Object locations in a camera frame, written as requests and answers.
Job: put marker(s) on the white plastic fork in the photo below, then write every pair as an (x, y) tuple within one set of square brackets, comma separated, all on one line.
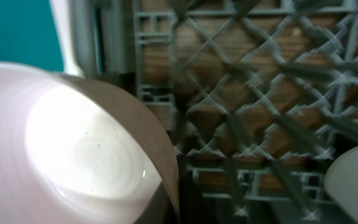
[(61, 13)]

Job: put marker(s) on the pink bowl with food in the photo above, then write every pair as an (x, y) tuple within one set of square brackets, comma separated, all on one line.
[(75, 150)]

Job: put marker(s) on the white cup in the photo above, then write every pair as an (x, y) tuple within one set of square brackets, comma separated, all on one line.
[(341, 182)]

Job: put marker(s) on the grey dishwasher rack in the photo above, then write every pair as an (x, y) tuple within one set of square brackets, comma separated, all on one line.
[(258, 97)]

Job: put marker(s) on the teal serving tray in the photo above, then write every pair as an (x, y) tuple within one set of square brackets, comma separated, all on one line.
[(28, 34)]

